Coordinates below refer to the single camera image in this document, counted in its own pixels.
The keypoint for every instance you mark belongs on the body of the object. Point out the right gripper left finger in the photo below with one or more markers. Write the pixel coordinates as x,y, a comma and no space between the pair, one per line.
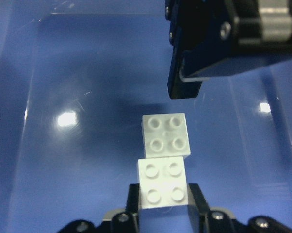
133,206

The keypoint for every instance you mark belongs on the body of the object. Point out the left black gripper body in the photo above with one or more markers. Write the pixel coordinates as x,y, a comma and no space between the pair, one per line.
260,27

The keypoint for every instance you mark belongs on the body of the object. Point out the blue plastic tray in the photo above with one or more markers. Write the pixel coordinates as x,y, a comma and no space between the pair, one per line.
76,77

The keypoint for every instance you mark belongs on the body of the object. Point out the white block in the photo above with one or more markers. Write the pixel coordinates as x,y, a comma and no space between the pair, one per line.
162,182
165,135

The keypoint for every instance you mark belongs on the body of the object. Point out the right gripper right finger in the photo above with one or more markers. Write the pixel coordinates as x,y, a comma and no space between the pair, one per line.
197,207

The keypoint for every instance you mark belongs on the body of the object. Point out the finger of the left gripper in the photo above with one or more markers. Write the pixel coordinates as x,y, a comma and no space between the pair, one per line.
201,34

